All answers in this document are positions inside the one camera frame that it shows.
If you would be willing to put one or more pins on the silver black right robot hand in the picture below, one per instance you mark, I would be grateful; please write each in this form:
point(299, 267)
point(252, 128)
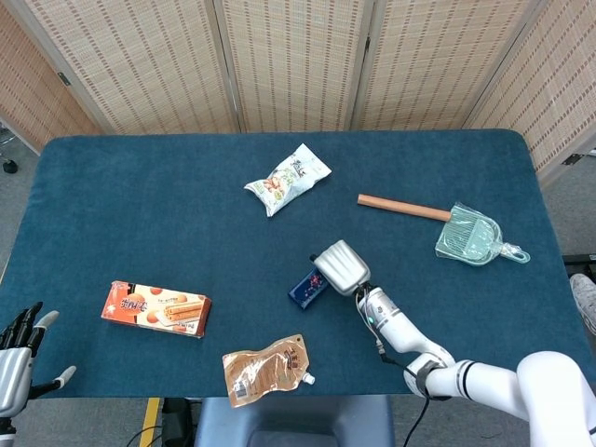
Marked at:
point(344, 270)

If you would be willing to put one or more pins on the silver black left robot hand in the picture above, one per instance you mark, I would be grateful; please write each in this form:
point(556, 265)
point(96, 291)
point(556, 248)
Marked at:
point(13, 375)

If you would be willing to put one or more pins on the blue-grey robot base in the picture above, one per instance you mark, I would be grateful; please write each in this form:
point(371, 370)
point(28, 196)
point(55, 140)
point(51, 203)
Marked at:
point(293, 421)

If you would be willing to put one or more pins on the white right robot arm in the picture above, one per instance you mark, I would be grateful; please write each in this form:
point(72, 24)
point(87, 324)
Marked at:
point(493, 379)

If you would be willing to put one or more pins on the brown wooden rod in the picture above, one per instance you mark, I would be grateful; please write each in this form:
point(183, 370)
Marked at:
point(400, 207)

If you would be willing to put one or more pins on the white green snack bag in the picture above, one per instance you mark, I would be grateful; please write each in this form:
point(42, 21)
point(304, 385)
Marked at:
point(286, 179)

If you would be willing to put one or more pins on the brown spout pouch white cap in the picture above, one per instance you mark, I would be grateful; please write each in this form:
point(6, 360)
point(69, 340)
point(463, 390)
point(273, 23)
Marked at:
point(265, 370)

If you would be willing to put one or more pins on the green plastic scoop in bag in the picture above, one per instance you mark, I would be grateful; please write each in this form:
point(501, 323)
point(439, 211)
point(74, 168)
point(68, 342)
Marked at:
point(470, 239)

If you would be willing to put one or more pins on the orange egg roll biscuit box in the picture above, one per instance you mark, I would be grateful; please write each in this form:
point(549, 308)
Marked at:
point(153, 308)

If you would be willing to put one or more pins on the blue velvet tablecloth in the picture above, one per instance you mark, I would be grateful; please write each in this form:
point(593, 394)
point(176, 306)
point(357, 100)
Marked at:
point(163, 223)

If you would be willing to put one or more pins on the black caster wheel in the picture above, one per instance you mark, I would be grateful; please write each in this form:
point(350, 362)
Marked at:
point(10, 166)

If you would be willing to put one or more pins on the woven bamboo folding screen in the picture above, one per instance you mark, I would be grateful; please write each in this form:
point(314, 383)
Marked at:
point(298, 60)

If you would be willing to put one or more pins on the black floor equipment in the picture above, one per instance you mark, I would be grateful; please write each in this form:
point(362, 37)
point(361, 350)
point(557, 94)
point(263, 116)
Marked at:
point(579, 263)

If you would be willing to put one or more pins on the white grey sneaker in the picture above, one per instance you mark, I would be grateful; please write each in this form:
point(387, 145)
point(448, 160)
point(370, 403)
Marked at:
point(586, 298)

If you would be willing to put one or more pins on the metal screen hinge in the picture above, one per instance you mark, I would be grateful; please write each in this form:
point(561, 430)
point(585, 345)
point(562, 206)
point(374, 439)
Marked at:
point(64, 79)
point(572, 159)

